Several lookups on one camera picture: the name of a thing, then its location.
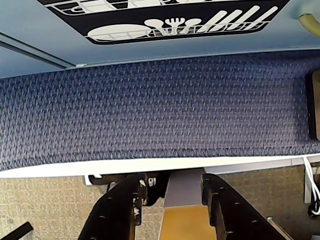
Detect wooden board with dark rim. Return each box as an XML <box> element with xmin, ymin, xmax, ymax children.
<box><xmin>305</xmin><ymin>70</ymin><xmax>320</xmax><ymax>141</ymax></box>

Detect black flat bar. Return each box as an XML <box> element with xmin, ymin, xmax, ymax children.
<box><xmin>0</xmin><ymin>221</ymin><xmax>34</xmax><ymax>240</ymax></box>

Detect white cable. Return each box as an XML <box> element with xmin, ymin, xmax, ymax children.
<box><xmin>301</xmin><ymin>156</ymin><xmax>320</xmax><ymax>218</ymax></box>

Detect blue woven placemat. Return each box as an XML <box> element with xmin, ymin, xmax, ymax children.
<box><xmin>0</xmin><ymin>51</ymin><xmax>320</xmax><ymax>173</ymax></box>

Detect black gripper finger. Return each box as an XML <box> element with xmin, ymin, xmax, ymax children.
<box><xmin>201</xmin><ymin>173</ymin><xmax>294</xmax><ymax>240</ymax></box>
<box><xmin>77</xmin><ymin>172</ymin><xmax>149</xmax><ymax>240</ymax></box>

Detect cream cabinet handle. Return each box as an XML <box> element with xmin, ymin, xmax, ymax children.
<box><xmin>296</xmin><ymin>13</ymin><xmax>320</xmax><ymax>38</ymax></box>

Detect gray and wood table leg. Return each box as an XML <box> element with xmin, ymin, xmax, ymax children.
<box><xmin>159</xmin><ymin>171</ymin><xmax>218</xmax><ymax>240</ymax></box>

